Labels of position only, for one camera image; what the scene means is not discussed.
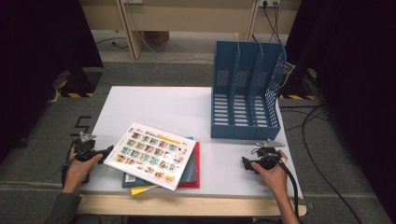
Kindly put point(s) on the black stand base striped tape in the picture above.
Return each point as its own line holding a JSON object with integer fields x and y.
{"x": 81, "y": 82}
{"x": 295, "y": 85}

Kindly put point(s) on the black curtain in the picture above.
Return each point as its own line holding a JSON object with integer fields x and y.
{"x": 34, "y": 62}
{"x": 351, "y": 77}

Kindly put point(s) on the red book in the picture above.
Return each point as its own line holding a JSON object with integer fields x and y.
{"x": 198, "y": 165}

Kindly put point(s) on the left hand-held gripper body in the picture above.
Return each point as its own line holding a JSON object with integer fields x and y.
{"x": 84, "y": 151}

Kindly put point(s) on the brown cardboard box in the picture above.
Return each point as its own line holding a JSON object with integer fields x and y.
{"x": 157, "y": 37}

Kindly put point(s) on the person's left hand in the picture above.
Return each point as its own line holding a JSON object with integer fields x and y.
{"x": 77, "y": 174}

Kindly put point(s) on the yellow book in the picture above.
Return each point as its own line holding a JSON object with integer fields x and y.
{"x": 139, "y": 190}

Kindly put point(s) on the blue file rack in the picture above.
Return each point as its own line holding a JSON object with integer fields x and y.
{"x": 246, "y": 130}

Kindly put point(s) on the dark blue book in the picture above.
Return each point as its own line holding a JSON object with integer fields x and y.
{"x": 190, "y": 166}

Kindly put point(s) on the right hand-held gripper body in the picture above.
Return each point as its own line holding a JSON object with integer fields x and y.
{"x": 267, "y": 157}

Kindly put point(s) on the white wall socket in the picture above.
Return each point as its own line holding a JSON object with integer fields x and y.
{"x": 270, "y": 2}

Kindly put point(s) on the white picture book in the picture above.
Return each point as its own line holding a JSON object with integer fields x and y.
{"x": 149, "y": 155}

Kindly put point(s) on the person's right hand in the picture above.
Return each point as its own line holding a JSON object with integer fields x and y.
{"x": 275, "y": 179}

